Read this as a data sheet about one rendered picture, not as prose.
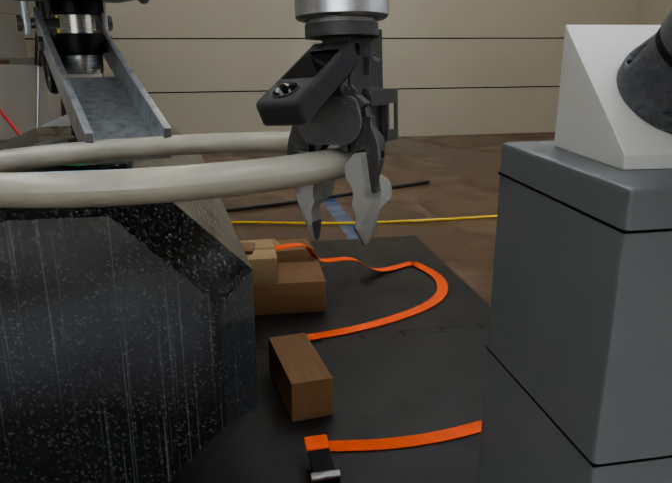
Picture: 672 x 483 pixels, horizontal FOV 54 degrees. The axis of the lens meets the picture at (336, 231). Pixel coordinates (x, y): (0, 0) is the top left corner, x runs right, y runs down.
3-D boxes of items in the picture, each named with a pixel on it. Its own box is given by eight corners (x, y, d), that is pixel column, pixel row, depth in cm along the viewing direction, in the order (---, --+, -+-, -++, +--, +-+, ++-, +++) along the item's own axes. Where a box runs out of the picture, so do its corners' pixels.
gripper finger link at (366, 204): (411, 231, 67) (392, 142, 67) (385, 243, 62) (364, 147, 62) (385, 235, 69) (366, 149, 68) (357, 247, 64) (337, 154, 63)
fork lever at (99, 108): (17, 30, 143) (14, 6, 140) (109, 30, 152) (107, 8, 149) (60, 168, 92) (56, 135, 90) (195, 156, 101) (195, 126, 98)
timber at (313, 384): (333, 415, 184) (333, 377, 181) (291, 422, 181) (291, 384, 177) (305, 366, 212) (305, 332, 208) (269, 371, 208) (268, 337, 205)
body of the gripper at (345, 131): (400, 146, 68) (400, 24, 66) (360, 153, 61) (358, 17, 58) (337, 145, 72) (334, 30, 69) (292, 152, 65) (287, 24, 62)
